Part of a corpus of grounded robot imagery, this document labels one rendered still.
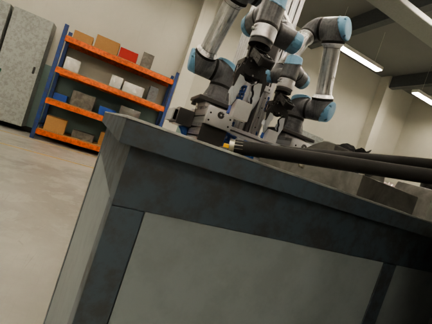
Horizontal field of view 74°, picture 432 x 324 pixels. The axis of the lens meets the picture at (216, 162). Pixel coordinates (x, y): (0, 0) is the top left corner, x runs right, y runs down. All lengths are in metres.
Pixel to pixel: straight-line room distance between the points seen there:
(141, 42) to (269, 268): 6.09
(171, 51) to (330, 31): 5.10
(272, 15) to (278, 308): 0.77
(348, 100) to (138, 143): 8.48
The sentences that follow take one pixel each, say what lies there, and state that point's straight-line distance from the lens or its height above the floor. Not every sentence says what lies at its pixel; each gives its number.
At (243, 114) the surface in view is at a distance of 0.86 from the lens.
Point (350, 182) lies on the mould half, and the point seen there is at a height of 0.83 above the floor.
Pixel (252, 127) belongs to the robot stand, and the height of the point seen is 1.00.
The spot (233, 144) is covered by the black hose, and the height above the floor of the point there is 0.82.
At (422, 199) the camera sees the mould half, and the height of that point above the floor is 0.87.
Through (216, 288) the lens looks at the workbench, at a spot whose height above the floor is 0.56.
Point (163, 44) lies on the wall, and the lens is 6.53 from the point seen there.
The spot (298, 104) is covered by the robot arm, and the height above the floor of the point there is 1.20.
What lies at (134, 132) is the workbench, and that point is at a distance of 0.40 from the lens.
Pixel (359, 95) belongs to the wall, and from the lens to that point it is 9.08.
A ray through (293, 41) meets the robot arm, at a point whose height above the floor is 1.23.
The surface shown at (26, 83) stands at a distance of 6.12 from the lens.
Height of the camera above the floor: 0.79
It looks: 2 degrees down
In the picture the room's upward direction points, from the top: 19 degrees clockwise
